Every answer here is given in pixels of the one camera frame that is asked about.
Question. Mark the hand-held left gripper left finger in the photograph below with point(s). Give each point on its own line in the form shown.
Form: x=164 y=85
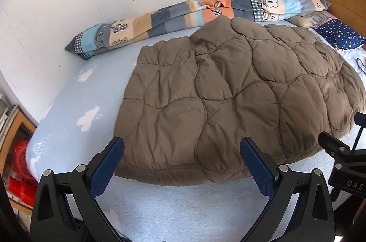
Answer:
x=107 y=165

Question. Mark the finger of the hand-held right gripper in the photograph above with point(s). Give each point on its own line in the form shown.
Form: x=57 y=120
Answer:
x=360 y=119
x=333 y=145

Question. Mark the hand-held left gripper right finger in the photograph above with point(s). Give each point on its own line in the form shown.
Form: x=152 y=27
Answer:
x=257 y=167

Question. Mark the brown quilted jacket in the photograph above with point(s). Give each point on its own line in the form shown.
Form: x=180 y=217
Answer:
x=228 y=82

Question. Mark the purple glasses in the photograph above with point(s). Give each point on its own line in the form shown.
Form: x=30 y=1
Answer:
x=360 y=65

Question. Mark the light blue cloud blanket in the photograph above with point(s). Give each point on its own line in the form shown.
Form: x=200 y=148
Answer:
x=85 y=93

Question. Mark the red mesh basket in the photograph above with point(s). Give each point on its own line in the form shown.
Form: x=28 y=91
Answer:
x=20 y=156

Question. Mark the red plastic package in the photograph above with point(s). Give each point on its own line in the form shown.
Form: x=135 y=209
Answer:
x=23 y=190

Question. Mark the navy star pillow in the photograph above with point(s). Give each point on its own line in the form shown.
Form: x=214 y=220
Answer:
x=340 y=33

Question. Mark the white printed pillow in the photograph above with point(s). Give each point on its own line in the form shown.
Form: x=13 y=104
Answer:
x=321 y=19

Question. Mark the grey metal rods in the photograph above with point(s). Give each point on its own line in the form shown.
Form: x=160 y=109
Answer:
x=8 y=119

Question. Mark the small beige pillow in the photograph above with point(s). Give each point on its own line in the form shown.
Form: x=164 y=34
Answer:
x=301 y=21

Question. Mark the long patchwork cartoon pillow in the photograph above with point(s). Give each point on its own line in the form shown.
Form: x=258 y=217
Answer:
x=171 y=16

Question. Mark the wooden cabinet frame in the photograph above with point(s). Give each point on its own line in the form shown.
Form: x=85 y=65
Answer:
x=24 y=119

